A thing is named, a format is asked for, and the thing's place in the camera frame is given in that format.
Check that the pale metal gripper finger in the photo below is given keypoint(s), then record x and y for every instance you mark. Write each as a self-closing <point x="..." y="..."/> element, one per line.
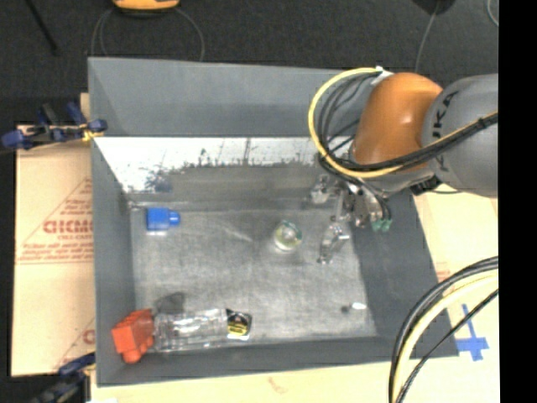
<point x="321" y="191"/>
<point x="332" y="242"/>

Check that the clear glass ball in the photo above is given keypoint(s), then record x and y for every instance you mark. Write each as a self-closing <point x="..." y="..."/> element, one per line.
<point x="287" y="236"/>

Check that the small black bit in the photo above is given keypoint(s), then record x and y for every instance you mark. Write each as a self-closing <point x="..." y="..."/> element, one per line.
<point x="345" y="308"/>

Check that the small white bit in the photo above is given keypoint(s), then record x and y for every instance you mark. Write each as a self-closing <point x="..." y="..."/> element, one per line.
<point x="358" y="306"/>

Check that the grey metal bin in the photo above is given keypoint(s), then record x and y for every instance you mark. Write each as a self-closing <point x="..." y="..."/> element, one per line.
<point x="235" y="275"/>

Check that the black and yellow small box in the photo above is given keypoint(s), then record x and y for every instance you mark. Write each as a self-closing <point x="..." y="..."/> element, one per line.
<point x="238" y="325"/>

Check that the blue plastic block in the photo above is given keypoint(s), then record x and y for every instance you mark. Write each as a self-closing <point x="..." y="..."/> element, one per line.
<point x="159" y="218"/>

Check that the clear plastic bottle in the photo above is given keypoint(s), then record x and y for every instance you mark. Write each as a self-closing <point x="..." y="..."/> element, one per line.
<point x="189" y="329"/>

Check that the red toy block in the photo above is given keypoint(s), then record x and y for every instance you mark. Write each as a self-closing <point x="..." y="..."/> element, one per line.
<point x="133" y="335"/>

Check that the brown cardboard board, red print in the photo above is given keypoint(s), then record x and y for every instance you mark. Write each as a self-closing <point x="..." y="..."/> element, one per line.
<point x="50" y="267"/>

